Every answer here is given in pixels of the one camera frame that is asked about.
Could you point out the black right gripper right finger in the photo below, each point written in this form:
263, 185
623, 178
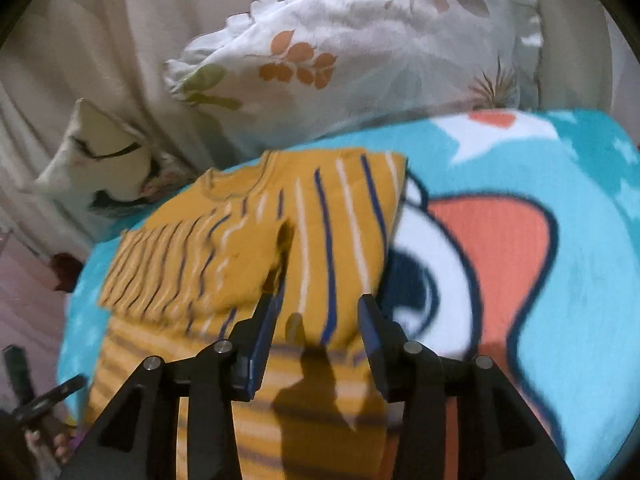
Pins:
499, 436

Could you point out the mustard striped knit sweater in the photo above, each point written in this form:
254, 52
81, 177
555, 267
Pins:
310, 228

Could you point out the white eyelash face cushion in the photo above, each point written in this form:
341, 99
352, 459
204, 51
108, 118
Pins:
106, 167

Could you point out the dark red plush toy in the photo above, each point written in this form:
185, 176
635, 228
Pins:
67, 269

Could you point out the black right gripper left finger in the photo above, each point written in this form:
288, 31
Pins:
135, 436

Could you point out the beige curtain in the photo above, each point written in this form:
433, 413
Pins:
112, 53

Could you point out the white floral leaf pillow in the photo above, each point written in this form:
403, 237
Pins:
288, 72

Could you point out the pink cabinet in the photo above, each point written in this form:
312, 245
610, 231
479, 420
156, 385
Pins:
32, 310

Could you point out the turquoise cartoon fleece blanket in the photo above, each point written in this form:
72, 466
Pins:
516, 238

